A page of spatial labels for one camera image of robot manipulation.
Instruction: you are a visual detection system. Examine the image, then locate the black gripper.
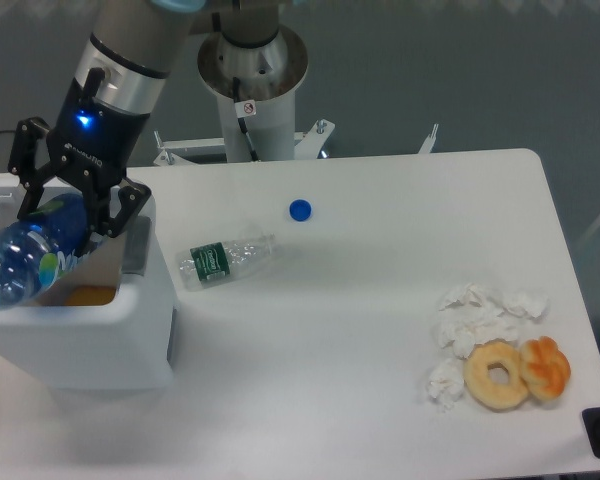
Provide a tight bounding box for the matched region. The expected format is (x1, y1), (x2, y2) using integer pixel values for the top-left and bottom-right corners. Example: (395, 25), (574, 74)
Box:
(8, 81), (152, 256)

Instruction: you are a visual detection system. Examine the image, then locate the blue plastic bottle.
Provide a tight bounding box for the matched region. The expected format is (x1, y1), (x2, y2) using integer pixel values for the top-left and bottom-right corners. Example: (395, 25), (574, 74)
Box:
(0, 192), (102, 309)

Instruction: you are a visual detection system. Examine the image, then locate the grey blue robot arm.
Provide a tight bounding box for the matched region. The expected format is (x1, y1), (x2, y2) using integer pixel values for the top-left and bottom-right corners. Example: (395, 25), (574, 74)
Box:
(8, 1), (308, 254)

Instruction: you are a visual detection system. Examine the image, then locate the orange item in trash can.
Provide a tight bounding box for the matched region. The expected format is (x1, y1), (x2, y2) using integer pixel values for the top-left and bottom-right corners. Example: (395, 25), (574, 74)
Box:
(64, 285), (116, 306)

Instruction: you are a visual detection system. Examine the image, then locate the clear bottle green label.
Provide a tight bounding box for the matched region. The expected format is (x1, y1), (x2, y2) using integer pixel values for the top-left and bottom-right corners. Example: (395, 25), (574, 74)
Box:
(175, 234), (278, 291)

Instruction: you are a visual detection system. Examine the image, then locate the white trash can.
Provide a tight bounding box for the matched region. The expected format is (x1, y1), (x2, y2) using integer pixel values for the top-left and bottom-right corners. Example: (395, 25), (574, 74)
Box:
(0, 199), (178, 390)

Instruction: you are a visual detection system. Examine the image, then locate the blue bottle cap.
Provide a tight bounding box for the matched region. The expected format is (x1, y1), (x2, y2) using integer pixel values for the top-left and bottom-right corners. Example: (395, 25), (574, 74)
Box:
(288, 199), (313, 222)

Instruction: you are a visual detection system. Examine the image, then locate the crumpled white tissue large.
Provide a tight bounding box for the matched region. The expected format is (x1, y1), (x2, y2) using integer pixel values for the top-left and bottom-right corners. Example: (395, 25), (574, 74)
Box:
(434, 283), (550, 359)

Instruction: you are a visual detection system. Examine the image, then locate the crumpled white tissue small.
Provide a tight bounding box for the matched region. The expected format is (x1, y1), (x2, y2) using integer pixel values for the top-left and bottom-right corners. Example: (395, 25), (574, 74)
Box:
(426, 358), (465, 412)

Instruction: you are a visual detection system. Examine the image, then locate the orange twisted bread roll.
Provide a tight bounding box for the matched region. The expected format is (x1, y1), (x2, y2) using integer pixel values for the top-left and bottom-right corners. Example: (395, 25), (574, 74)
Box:
(519, 336), (571, 402)

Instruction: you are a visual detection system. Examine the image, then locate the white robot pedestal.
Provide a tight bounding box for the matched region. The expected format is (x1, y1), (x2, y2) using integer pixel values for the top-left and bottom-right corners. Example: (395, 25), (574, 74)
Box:
(198, 25), (308, 163)

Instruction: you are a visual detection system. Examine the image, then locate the plain ring donut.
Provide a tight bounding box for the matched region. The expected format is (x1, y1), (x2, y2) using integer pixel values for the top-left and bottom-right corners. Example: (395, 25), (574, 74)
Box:
(463, 341), (529, 411)

